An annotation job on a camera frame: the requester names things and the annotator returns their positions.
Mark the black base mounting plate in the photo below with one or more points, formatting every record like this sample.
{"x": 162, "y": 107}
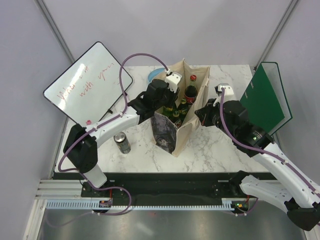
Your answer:
{"x": 169, "y": 188}

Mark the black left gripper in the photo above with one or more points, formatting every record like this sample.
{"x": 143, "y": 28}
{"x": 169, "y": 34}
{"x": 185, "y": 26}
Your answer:
{"x": 173, "y": 97}

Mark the cream canvas Monet tote bag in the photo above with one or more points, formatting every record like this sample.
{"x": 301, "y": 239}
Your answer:
{"x": 166, "y": 134}

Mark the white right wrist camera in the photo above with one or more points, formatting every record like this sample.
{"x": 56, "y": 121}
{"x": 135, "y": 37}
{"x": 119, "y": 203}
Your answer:
{"x": 226, "y": 88}

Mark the black Schweppes drink can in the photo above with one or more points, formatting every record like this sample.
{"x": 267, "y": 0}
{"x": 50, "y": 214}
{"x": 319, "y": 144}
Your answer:
{"x": 122, "y": 142}

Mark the green ring binder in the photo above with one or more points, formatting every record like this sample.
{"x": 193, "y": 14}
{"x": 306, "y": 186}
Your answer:
{"x": 265, "y": 98}

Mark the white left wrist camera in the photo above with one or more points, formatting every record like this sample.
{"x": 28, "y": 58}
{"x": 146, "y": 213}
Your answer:
{"x": 173, "y": 79}

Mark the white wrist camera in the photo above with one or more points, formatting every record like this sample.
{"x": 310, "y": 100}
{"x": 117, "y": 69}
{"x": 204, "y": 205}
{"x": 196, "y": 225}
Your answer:
{"x": 226, "y": 88}
{"x": 173, "y": 79}

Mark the light blue slotted cable duct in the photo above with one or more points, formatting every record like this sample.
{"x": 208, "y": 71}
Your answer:
{"x": 94, "y": 204}

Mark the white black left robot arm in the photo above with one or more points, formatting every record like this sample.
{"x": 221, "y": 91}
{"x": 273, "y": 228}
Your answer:
{"x": 82, "y": 143}

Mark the white dry-erase board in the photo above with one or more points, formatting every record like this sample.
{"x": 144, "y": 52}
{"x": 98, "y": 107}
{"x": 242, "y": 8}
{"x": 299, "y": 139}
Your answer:
{"x": 89, "y": 88}

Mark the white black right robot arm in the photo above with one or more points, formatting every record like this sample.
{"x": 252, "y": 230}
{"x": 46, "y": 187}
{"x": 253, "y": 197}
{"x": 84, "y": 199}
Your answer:
{"x": 300, "y": 198}

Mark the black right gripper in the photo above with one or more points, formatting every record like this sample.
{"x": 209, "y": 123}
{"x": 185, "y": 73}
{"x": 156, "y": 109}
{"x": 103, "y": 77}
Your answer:
{"x": 204, "y": 113}

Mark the Coca-Cola glass bottle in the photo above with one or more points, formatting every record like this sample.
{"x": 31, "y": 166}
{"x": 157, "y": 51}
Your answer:
{"x": 191, "y": 91}

